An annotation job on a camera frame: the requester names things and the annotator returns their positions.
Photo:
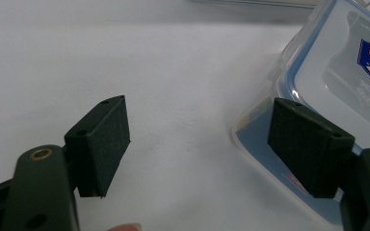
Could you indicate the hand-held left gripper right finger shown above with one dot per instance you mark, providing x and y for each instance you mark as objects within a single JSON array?
[{"x": 308, "y": 150}]

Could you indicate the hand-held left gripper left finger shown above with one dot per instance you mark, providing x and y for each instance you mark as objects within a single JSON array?
[{"x": 99, "y": 147}]

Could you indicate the clear plastic container with lid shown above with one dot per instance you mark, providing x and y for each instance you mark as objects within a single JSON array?
[{"x": 334, "y": 70}]

